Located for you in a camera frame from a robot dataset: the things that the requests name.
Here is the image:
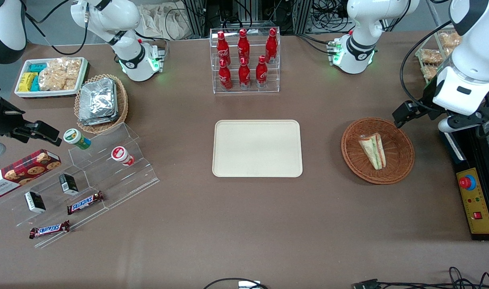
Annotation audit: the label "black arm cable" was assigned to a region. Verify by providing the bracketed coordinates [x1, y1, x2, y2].
[400, 20, 454, 114]
[24, 0, 89, 56]

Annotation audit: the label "clear bag of crackers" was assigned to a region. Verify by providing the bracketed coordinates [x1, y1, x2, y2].
[39, 57, 83, 91]

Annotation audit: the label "black looped table cable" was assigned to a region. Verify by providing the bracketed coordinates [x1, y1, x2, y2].
[203, 277, 270, 289]

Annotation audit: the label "beige plastic tray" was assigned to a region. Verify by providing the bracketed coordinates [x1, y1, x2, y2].
[212, 120, 303, 178]

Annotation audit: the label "white rectangular snack tray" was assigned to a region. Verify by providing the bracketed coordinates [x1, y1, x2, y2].
[14, 57, 89, 98]

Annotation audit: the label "clear acrylic stepped display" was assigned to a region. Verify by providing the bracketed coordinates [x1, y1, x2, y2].
[0, 122, 160, 248]

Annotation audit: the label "oval light wicker basket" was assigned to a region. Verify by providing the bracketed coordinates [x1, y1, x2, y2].
[74, 74, 129, 134]

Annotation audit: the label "yellow emergency stop panel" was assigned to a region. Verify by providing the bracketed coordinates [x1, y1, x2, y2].
[456, 168, 489, 236]

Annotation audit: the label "clear acrylic bottle rack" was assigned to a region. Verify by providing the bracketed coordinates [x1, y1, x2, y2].
[209, 27, 281, 94]

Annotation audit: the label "yellow snack pack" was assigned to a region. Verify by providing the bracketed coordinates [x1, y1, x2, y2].
[18, 72, 38, 92]

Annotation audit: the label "black cable with connector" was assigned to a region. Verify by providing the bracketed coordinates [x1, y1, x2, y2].
[351, 267, 489, 289]

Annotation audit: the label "white wire rack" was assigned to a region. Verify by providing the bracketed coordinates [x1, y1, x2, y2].
[415, 25, 466, 85]

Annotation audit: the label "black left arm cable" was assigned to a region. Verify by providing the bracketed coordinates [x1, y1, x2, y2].
[400, 20, 454, 114]

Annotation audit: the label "triangular sandwich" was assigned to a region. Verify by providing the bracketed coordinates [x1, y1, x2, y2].
[358, 133, 387, 170]

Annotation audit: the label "white cloth bags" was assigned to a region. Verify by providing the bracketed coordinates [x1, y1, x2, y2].
[139, 3, 191, 41]

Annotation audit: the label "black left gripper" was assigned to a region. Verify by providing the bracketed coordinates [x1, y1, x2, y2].
[392, 77, 489, 130]

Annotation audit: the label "red cola bottle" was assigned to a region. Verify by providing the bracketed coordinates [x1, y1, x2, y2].
[219, 59, 233, 91]
[239, 57, 252, 90]
[256, 55, 268, 88]
[217, 31, 228, 65]
[266, 28, 278, 64]
[238, 29, 250, 63]

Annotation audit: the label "green lid snack cup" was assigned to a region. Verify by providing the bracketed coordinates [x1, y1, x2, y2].
[63, 128, 92, 151]

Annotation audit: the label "round brown wicker basket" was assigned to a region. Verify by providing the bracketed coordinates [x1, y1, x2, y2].
[341, 117, 415, 185]

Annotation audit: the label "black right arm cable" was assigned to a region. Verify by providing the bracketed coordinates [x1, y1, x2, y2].
[24, 0, 89, 56]

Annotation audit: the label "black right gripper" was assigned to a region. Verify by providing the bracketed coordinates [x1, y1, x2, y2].
[0, 86, 63, 146]

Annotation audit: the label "Snickers chocolate bar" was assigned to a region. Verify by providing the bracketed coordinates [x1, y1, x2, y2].
[67, 191, 105, 216]
[29, 220, 71, 240]

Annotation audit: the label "black appliance housing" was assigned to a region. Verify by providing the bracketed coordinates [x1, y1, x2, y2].
[440, 120, 489, 242]

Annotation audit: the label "red Walkers cookie box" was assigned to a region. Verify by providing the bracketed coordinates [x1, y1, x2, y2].
[0, 149, 62, 198]

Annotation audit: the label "small black carton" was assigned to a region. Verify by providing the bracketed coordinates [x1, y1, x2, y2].
[59, 173, 79, 196]
[24, 191, 47, 214]

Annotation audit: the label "red lid snack cup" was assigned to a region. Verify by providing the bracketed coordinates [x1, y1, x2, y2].
[111, 146, 135, 167]

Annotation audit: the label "silver foil packet stack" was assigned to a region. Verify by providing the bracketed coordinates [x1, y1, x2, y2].
[78, 78, 120, 126]

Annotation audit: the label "aluminium frame post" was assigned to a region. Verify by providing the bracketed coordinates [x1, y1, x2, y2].
[183, 0, 207, 39]
[292, 0, 314, 35]

